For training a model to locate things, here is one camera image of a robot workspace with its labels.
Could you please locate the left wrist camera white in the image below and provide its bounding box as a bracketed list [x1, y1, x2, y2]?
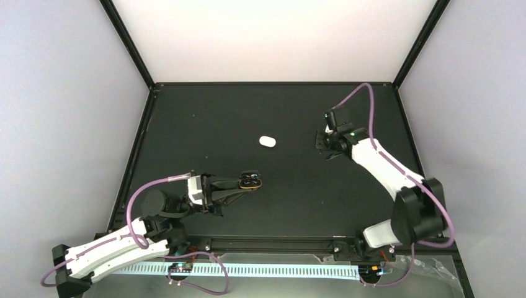
[187, 176, 205, 205]

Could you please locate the light blue cable duct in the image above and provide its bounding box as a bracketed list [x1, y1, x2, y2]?
[115, 261, 360, 281]

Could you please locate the purple cable loop bottom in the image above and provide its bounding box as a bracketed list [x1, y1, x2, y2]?
[162, 251, 230, 296]

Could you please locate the black frame post left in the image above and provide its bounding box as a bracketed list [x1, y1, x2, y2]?
[99, 0, 155, 89]

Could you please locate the black earbud case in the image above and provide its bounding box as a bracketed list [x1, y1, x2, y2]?
[239, 170, 262, 190]

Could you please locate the black frame post right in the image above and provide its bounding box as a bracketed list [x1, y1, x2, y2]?
[393, 0, 450, 90]

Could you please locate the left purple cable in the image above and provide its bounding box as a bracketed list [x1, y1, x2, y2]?
[40, 173, 192, 288]

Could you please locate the white earbud charging case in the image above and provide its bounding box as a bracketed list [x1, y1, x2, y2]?
[259, 135, 277, 148]

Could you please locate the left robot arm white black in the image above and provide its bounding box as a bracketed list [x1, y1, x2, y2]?
[40, 171, 262, 297]

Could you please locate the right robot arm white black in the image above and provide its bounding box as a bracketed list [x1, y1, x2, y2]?
[315, 108, 450, 260]

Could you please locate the black frame post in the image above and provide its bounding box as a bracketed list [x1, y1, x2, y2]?
[99, 0, 155, 89]
[393, 0, 450, 90]

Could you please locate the black aluminium rail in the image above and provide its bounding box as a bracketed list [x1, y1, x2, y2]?
[92, 232, 461, 264]

